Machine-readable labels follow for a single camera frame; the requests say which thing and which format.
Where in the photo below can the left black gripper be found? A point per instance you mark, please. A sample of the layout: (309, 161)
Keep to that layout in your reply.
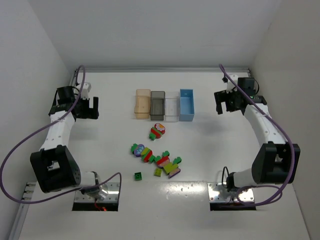
(88, 108)

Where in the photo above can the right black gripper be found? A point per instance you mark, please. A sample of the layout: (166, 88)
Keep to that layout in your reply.
(223, 100)

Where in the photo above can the red flower lego brick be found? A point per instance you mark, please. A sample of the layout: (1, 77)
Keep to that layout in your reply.
(160, 127)

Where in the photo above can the dark green square lego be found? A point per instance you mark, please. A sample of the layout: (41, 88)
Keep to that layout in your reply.
(137, 176)

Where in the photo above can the lime square lego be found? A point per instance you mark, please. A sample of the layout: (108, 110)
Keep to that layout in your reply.
(158, 172)

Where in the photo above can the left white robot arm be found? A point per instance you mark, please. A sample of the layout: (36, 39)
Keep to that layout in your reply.
(54, 166)

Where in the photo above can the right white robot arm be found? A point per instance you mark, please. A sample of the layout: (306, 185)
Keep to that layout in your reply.
(276, 160)

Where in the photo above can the blue container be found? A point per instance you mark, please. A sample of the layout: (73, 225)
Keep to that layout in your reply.
(186, 106)

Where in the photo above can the clear transparent container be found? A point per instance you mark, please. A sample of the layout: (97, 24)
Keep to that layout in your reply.
(172, 106)

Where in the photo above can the orange transparent container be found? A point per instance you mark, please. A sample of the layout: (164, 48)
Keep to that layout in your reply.
(143, 103)

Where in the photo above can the dark grey transparent container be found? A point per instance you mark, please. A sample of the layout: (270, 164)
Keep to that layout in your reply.
(157, 105)

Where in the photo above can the purple flower lego stack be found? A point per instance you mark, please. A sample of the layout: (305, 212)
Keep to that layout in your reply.
(137, 149)

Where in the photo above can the red lime green lego stack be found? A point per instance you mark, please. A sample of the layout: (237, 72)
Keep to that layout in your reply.
(147, 156)

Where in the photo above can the lime purple lego stack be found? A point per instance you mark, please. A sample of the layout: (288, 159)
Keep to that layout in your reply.
(171, 168)

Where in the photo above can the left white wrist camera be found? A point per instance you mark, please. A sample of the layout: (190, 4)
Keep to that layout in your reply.
(85, 91)

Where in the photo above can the aluminium frame rail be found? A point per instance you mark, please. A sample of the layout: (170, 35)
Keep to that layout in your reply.
(160, 70)

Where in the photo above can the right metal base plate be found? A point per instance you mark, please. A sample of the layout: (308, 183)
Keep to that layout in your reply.
(219, 195)

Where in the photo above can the metal base plate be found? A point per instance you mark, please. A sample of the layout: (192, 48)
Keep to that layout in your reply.
(108, 194)
(219, 195)

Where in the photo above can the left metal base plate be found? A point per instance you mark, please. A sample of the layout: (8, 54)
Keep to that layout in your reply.
(108, 194)

